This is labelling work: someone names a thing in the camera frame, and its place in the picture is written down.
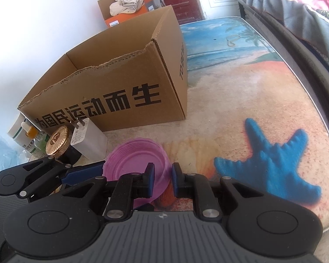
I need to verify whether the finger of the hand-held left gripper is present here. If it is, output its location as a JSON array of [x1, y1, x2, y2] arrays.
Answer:
[[16, 157, 105, 198]]

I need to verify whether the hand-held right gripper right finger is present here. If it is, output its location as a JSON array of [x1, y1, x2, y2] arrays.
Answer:
[[172, 162, 264, 220]]

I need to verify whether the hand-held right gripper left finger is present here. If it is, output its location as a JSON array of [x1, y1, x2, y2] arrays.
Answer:
[[62, 162, 156, 220]]

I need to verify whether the white charger plug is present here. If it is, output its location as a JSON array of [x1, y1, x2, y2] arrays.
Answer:
[[70, 116, 108, 162]]

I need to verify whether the pink plastic plate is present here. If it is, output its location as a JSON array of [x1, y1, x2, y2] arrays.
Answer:
[[102, 137, 173, 209]]

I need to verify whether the black jar with gold lid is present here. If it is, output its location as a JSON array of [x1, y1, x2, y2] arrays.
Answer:
[[45, 124, 83, 166]]

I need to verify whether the white pill bottle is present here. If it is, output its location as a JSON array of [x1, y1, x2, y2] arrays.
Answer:
[[7, 114, 35, 154]]

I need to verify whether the green dropper bottle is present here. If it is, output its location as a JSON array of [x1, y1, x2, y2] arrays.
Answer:
[[20, 121, 50, 156]]

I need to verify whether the brown cardboard box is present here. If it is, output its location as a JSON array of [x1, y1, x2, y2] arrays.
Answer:
[[17, 5, 187, 132]]

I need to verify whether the blue water jug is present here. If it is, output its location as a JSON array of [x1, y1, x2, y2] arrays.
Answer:
[[0, 124, 30, 167]]

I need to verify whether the orange appliance box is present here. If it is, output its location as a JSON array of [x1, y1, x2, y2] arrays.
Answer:
[[97, 0, 168, 28]]

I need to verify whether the white cloth bag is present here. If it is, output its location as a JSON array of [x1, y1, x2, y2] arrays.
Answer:
[[110, 0, 146, 16]]

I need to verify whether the dark red door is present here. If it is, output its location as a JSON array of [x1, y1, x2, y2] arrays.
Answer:
[[119, 0, 203, 25]]

